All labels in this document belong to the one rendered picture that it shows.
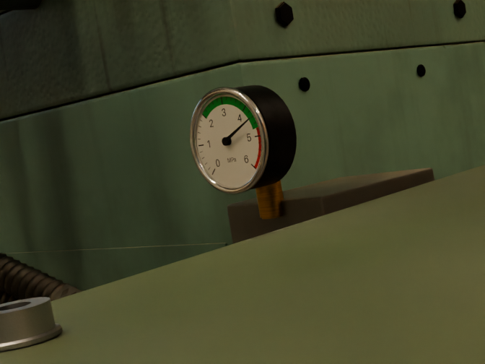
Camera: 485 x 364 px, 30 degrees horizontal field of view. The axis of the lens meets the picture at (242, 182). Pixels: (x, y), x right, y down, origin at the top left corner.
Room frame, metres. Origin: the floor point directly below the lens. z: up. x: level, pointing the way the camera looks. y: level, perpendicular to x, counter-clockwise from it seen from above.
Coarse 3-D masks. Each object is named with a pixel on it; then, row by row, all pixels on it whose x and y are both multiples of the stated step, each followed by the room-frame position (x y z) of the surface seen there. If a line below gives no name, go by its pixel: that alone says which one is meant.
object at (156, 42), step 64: (64, 0) 0.73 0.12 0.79; (128, 0) 0.67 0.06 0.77; (192, 0) 0.62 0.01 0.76; (256, 0) 0.62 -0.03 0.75; (320, 0) 0.67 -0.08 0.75; (384, 0) 0.72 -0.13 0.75; (448, 0) 0.79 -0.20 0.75; (0, 64) 0.80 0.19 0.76; (64, 64) 0.74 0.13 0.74; (128, 64) 0.68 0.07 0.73; (192, 64) 0.63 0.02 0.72
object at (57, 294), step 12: (0, 264) 0.63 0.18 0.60; (12, 264) 0.63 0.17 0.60; (24, 264) 0.63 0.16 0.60; (0, 276) 0.63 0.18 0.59; (12, 276) 0.62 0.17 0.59; (24, 276) 0.62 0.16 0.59; (36, 276) 0.62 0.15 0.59; (48, 276) 0.62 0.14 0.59; (0, 288) 0.63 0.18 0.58; (12, 288) 0.62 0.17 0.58; (24, 288) 0.62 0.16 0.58; (36, 288) 0.61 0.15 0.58; (48, 288) 0.61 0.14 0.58; (60, 288) 0.61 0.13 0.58; (72, 288) 0.61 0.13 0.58; (0, 300) 0.65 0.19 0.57; (12, 300) 0.64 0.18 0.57
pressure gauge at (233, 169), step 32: (224, 96) 0.53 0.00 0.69; (256, 96) 0.52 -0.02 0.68; (192, 128) 0.54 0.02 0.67; (224, 128) 0.53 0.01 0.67; (256, 128) 0.51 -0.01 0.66; (288, 128) 0.52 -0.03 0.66; (224, 160) 0.53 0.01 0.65; (256, 160) 0.51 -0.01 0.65; (288, 160) 0.52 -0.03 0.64; (224, 192) 0.53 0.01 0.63; (256, 192) 0.54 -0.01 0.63
